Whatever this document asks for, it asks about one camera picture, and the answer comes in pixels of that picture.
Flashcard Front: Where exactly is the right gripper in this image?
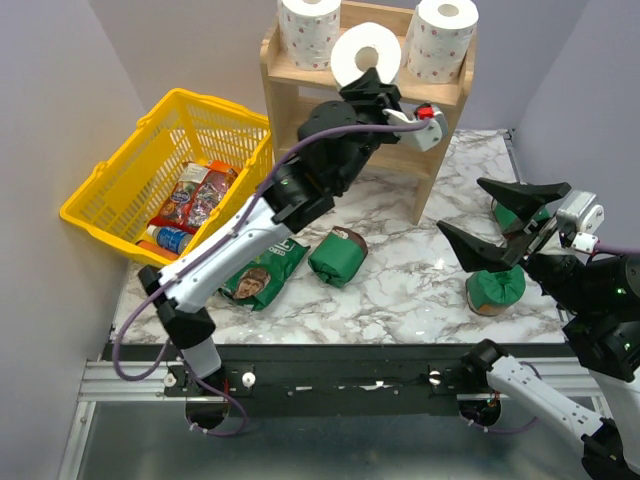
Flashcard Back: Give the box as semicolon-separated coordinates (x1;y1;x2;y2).
436;173;596;312

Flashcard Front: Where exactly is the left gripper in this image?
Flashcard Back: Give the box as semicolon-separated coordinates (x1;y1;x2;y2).
332;68;414;193

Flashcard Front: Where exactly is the floral paper towel roll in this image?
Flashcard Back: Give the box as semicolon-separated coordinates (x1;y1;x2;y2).
330;22;402;88
277;0;341;71
403;0;479;84

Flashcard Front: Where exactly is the green roll brown end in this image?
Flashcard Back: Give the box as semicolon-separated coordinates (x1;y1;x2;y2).
308;226;368;288

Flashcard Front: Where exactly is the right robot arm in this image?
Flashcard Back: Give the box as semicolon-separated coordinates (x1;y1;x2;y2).
430;178;639;479

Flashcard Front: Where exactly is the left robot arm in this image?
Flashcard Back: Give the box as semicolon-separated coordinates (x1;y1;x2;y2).
138;68;430;395

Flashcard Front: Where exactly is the wooden two-tier shelf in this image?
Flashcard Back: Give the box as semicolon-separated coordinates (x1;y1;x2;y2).
259;0;478;225

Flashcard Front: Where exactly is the green wrapped roll far right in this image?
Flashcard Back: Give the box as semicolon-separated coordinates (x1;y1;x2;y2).
491;199;550;238

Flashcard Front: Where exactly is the green wrapped roll upright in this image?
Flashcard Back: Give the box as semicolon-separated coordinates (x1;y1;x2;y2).
465;266;526;317

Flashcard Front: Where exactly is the orange snack packet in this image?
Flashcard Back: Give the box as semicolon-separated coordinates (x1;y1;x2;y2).
208;161;241;178

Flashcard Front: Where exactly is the red candy bag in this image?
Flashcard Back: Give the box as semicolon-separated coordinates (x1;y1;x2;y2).
150;163;237;233

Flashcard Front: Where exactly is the green chip bag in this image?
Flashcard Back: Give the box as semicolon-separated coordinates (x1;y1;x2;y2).
219;238;309;311

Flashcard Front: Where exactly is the blue label bottle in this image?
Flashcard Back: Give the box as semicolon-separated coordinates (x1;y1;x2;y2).
146;225;193;255

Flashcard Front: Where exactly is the yellow plastic shopping basket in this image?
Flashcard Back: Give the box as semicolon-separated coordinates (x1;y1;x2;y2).
59;88;274;268

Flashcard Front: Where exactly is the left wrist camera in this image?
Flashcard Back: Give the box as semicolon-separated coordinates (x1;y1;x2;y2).
383;103;448;152

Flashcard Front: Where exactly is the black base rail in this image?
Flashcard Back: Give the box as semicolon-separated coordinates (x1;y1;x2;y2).
102;342;576;419

